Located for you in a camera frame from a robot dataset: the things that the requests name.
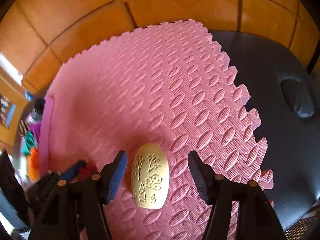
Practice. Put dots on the red foam puzzle piece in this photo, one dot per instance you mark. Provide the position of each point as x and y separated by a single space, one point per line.
88 171

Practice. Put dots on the cream carved egg-shaped case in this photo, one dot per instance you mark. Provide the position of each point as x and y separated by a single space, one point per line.
150 175

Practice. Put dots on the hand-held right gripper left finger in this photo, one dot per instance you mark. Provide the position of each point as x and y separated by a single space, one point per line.
116 177

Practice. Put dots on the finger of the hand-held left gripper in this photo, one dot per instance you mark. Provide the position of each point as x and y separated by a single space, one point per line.
75 168

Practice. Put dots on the pink cardboard box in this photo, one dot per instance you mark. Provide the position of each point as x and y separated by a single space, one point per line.
46 135

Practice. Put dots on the black ribbed cylinder cap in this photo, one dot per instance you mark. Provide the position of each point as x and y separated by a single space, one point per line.
39 107

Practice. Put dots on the brown woven mesh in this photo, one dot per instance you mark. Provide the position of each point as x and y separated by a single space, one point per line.
302 230

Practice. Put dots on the wooden wardrobe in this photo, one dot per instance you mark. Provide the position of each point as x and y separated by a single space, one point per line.
162 0

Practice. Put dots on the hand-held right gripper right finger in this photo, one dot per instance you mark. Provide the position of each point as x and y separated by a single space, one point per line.
201 177

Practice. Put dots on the pink foam puzzle mat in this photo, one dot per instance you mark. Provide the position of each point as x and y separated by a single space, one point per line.
162 92

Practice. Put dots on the teal plastic toy piece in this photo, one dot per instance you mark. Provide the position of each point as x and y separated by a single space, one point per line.
29 142

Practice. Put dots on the orange linked snap cubes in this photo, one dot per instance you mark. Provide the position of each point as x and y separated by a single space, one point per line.
33 163

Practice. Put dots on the wooden glass-door cabinet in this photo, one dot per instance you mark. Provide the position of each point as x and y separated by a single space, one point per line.
10 92

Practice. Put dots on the purple plastic cup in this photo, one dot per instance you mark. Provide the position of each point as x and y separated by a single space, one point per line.
35 127

